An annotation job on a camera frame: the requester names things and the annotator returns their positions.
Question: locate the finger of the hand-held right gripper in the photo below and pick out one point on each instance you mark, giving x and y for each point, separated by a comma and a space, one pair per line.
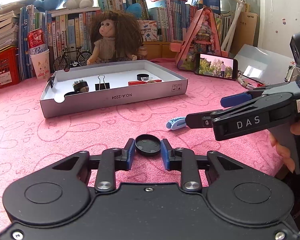
236, 99
200, 121

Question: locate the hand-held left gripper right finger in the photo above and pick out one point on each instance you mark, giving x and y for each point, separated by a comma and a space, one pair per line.
166, 155

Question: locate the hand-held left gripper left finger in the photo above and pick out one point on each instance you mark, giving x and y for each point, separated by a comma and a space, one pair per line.
130, 155

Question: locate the blue bear hair clip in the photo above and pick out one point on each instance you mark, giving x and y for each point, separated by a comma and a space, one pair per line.
175, 125
78, 82

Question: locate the white cardboard box tray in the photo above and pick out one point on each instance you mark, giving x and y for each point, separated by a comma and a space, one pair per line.
120, 97

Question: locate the large brown nut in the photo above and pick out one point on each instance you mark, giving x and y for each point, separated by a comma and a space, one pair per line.
151, 81

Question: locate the clear plastic dome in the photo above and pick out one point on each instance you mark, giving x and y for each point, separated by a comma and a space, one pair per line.
147, 79

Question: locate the large black binder clip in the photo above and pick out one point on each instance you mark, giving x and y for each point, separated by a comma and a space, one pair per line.
102, 86

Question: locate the cork stopper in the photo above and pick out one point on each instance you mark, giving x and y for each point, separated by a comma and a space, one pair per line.
85, 90

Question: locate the person's right hand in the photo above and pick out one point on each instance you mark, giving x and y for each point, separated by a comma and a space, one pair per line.
282, 155

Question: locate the black smartphone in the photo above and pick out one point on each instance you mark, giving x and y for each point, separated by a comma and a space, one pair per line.
216, 66

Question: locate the silver folder clamp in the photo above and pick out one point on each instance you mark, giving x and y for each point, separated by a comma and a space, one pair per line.
291, 73

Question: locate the brown cardboard board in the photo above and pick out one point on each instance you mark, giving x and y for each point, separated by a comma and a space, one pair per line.
246, 32

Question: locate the pink rabbit print blanket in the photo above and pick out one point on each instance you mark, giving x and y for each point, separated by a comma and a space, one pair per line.
65, 135

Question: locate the row of thin booklets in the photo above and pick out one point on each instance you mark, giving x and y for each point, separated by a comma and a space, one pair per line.
225, 27

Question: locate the pink house model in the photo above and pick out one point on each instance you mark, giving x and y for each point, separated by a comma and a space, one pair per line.
205, 30

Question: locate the brown cardboard box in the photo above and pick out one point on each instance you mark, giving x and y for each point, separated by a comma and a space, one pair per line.
162, 50

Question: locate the small glass jar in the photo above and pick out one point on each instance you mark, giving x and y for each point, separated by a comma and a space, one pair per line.
143, 53

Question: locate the printed cardboard box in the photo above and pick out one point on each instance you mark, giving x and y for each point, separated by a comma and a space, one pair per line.
148, 31

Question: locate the black model bicycle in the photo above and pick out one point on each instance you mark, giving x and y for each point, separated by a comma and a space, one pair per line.
75, 63

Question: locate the black binder clip on tray edge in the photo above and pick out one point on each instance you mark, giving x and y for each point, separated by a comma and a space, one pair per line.
51, 81

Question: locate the brown-haired doll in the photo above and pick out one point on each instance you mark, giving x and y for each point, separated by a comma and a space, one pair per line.
110, 45

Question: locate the white paper cup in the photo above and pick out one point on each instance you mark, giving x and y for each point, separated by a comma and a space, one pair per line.
41, 66

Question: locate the row of upright books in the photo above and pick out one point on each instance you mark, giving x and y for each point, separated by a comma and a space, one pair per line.
72, 27

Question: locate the red drink can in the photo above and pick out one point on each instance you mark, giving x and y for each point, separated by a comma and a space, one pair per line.
36, 41

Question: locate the large red plastic basket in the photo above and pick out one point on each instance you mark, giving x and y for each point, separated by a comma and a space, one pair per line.
5, 70

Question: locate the blue plush elephant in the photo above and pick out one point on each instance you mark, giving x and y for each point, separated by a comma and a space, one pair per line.
50, 0

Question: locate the stack of lying books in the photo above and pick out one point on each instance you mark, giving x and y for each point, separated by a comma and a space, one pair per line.
2, 32

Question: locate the white pipe frame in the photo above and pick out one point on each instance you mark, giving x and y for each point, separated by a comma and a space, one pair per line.
236, 17

